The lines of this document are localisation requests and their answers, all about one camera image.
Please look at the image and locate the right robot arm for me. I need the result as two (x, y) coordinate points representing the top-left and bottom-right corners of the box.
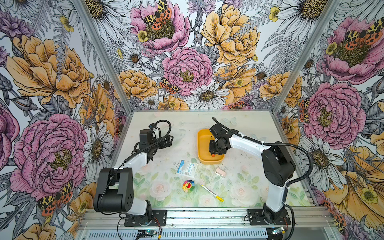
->
(209, 123), (296, 225)

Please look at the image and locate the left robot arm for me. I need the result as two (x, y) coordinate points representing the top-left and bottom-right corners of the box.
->
(94, 128), (174, 217)

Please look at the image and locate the yellow plastic bin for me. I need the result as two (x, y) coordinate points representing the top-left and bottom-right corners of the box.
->
(197, 128), (226, 165)

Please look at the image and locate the pink eraser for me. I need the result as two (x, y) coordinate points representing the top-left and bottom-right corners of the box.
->
(215, 168), (227, 178)

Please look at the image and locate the white blue packet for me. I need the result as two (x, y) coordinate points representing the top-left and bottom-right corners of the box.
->
(177, 160), (198, 179)

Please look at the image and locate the colourful flower toy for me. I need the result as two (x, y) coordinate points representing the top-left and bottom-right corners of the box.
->
(182, 180), (196, 193)

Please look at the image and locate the white yellow marker pen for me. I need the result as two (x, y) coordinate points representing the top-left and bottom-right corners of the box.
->
(201, 185), (224, 202)

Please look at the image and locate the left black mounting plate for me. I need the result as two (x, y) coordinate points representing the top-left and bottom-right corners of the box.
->
(124, 210), (168, 227)

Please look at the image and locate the black mounting plate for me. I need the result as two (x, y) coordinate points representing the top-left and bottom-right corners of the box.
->
(247, 208), (291, 226)
(124, 210), (168, 227)

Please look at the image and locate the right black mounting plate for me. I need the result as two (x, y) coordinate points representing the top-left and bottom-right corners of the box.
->
(247, 208), (291, 226)

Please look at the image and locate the green circuit board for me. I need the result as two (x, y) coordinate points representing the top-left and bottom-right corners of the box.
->
(136, 229), (162, 239)

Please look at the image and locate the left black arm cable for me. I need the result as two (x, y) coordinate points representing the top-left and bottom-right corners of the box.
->
(98, 119), (173, 211)

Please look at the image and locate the white vented cable duct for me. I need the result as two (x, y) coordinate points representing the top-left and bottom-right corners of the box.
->
(82, 228), (268, 240)

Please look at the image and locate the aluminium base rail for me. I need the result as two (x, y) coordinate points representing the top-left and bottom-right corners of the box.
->
(79, 207), (334, 230)

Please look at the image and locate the left aluminium corner post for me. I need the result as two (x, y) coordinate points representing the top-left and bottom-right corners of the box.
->
(74, 1), (133, 117)

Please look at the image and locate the aluminium corner post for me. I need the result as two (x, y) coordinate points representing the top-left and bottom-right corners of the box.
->
(271, 0), (341, 114)
(74, 1), (133, 117)

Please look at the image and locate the right aluminium corner post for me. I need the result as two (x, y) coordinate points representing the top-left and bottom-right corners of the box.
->
(271, 0), (341, 114)

